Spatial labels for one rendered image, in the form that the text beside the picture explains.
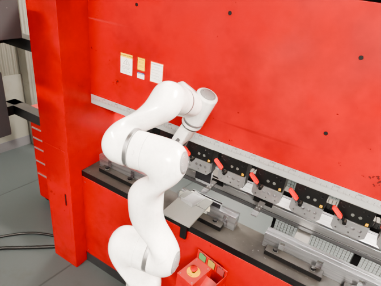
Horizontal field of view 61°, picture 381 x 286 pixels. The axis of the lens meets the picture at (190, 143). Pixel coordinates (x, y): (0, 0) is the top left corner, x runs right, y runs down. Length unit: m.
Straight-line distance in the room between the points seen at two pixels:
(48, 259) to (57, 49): 1.72
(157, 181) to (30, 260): 2.30
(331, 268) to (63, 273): 1.95
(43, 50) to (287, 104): 1.36
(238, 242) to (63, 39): 1.47
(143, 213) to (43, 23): 1.38
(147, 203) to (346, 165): 0.95
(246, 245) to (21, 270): 1.80
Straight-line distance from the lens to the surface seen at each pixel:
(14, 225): 3.36
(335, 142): 1.51
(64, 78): 2.02
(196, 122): 1.22
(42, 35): 2.05
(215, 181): 2.08
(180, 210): 1.82
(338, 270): 1.87
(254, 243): 1.92
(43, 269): 2.93
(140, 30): 1.81
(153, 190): 0.83
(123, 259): 1.08
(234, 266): 1.94
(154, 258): 1.01
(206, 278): 1.86
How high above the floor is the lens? 2.17
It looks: 28 degrees down
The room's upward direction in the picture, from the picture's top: 7 degrees clockwise
